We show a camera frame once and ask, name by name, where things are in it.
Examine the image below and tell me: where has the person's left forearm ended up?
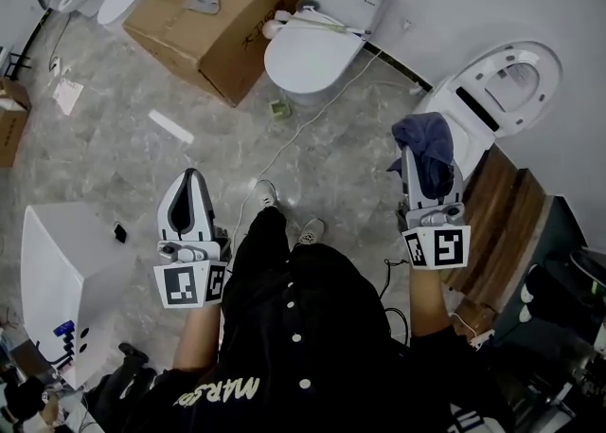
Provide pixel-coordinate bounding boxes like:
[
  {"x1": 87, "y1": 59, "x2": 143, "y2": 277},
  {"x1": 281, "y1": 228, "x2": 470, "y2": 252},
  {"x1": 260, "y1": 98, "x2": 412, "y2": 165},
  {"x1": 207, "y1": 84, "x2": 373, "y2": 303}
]
[{"x1": 170, "y1": 300, "x2": 223, "y2": 373}]

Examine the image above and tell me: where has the blue-grey wiping cloth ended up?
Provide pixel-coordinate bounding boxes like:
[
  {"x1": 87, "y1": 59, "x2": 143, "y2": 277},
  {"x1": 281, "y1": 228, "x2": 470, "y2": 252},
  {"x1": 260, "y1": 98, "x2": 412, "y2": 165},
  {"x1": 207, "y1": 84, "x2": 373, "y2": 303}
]
[{"x1": 386, "y1": 111, "x2": 455, "y2": 200}]

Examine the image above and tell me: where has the person's white shoe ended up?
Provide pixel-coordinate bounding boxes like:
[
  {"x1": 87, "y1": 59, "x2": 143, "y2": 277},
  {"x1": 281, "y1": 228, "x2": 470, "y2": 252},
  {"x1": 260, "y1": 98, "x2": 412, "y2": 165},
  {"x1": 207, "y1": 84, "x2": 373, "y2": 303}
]
[
  {"x1": 293, "y1": 217, "x2": 327, "y2": 246},
  {"x1": 250, "y1": 179, "x2": 280, "y2": 209}
]

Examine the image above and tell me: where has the white tankless smart toilet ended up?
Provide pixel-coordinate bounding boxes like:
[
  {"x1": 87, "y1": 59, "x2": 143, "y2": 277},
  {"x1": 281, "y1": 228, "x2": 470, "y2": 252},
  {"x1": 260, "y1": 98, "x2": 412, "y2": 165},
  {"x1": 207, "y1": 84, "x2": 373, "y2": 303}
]
[{"x1": 411, "y1": 40, "x2": 564, "y2": 181}]

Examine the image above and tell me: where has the white paper sheet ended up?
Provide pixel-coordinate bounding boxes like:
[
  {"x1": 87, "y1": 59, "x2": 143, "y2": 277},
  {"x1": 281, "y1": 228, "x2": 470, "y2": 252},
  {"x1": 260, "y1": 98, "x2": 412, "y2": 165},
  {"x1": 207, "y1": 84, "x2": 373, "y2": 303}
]
[{"x1": 51, "y1": 78, "x2": 85, "y2": 116}]

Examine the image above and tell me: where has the brown wooden platform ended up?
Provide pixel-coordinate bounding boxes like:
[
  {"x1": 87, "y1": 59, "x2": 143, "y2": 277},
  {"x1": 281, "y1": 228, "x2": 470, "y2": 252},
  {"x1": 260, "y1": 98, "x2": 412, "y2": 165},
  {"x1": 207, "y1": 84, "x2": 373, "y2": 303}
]
[{"x1": 444, "y1": 144, "x2": 553, "y2": 328}]

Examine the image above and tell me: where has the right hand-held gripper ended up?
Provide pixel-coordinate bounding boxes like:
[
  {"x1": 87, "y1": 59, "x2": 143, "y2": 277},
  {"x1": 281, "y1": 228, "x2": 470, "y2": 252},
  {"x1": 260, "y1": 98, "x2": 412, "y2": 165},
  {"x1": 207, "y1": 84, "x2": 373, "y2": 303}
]
[{"x1": 400, "y1": 144, "x2": 472, "y2": 272}]

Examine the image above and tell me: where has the large brown cardboard box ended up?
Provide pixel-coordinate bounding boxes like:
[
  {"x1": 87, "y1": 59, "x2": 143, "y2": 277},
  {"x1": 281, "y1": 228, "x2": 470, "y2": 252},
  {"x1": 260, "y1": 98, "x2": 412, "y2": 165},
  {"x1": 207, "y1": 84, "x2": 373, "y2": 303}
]
[{"x1": 121, "y1": 0, "x2": 313, "y2": 108}]

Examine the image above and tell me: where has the white toilet with square tank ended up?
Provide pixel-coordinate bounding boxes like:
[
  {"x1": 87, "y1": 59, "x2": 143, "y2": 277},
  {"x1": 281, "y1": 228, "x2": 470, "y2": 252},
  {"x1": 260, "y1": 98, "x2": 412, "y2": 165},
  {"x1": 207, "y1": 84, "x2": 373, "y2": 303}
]
[{"x1": 263, "y1": 0, "x2": 397, "y2": 108}]

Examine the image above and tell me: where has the long white floor cable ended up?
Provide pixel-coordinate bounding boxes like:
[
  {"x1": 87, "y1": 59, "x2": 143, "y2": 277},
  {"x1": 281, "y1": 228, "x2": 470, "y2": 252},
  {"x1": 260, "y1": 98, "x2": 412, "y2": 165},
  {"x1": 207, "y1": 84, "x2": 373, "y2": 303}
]
[{"x1": 230, "y1": 48, "x2": 383, "y2": 239}]

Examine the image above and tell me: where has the person's right white shoe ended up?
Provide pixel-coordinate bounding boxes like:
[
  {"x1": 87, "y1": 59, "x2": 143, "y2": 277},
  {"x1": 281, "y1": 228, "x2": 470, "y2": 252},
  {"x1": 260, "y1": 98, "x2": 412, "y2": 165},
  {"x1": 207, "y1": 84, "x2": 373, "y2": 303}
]
[{"x1": 293, "y1": 217, "x2": 327, "y2": 246}]

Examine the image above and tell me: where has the dark grey floor mat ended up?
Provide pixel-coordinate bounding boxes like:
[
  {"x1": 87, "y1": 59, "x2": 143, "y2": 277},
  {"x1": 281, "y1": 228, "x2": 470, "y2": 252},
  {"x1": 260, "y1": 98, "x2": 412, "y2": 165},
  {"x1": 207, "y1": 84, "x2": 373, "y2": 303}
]
[{"x1": 491, "y1": 193, "x2": 596, "y2": 345}]

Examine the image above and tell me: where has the black electronic device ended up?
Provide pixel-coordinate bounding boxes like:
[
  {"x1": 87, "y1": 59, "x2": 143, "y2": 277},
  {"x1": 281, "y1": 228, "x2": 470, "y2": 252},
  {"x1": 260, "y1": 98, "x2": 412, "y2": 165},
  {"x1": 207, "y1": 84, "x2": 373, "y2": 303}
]
[{"x1": 570, "y1": 248, "x2": 606, "y2": 288}]

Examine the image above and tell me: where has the person's right forearm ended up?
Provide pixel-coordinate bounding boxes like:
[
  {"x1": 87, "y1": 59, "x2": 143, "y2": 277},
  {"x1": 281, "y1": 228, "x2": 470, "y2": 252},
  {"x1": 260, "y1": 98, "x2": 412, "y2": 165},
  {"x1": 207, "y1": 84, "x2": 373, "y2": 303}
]
[{"x1": 407, "y1": 267, "x2": 451, "y2": 342}]

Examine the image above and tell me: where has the person's black clothing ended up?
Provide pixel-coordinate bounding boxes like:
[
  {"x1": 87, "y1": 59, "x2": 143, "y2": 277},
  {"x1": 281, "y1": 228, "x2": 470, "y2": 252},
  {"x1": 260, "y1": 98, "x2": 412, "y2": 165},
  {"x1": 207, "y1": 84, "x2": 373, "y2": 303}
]
[{"x1": 127, "y1": 206, "x2": 517, "y2": 433}]

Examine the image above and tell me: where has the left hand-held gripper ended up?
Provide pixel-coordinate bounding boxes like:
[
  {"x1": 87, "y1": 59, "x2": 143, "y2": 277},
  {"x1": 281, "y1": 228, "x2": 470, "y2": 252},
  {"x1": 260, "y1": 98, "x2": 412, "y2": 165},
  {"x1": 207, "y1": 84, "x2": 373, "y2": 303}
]
[{"x1": 152, "y1": 168, "x2": 234, "y2": 310}]

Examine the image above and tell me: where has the black metal stool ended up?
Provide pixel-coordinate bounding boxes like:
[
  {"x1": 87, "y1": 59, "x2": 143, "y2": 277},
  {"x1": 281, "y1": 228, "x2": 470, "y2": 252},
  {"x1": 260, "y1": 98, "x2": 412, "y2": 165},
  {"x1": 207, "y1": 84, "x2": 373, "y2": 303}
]
[{"x1": 2, "y1": 49, "x2": 32, "y2": 81}]

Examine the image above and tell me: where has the black curved faucet spout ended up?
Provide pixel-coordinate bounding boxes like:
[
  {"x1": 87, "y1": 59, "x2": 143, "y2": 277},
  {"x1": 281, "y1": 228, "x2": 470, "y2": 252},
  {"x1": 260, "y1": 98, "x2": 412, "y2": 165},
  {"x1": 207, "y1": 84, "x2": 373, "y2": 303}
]
[{"x1": 46, "y1": 334, "x2": 76, "y2": 370}]

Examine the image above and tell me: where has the white long-handled toilet brush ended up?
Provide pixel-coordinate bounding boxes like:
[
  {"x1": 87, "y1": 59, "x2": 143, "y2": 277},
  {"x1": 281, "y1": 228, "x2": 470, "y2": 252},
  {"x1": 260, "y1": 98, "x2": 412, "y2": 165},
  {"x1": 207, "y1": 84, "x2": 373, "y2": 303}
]
[{"x1": 272, "y1": 0, "x2": 373, "y2": 39}]

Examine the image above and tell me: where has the small brown cardboard box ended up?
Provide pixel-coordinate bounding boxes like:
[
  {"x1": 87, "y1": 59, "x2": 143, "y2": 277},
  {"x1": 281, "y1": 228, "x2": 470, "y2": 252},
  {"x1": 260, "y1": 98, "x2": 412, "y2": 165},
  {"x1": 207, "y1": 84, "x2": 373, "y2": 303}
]
[{"x1": 0, "y1": 78, "x2": 32, "y2": 168}]

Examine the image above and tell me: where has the thin white power strip cable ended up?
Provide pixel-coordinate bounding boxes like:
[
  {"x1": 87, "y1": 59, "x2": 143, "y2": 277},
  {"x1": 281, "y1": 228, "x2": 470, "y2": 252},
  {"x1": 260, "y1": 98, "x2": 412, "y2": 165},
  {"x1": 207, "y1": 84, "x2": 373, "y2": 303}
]
[{"x1": 448, "y1": 311, "x2": 480, "y2": 338}]

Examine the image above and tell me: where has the person's left white shoe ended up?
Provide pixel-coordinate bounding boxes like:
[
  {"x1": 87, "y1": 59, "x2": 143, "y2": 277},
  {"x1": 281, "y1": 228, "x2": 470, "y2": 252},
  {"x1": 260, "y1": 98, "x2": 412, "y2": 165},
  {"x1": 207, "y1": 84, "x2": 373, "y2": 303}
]
[{"x1": 250, "y1": 179, "x2": 280, "y2": 209}]

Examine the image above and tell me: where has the white cord with wall plug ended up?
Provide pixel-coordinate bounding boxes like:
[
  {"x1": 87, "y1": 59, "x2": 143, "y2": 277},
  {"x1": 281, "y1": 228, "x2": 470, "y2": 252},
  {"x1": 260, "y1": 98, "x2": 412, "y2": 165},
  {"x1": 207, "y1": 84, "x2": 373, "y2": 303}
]
[{"x1": 376, "y1": 79, "x2": 423, "y2": 94}]

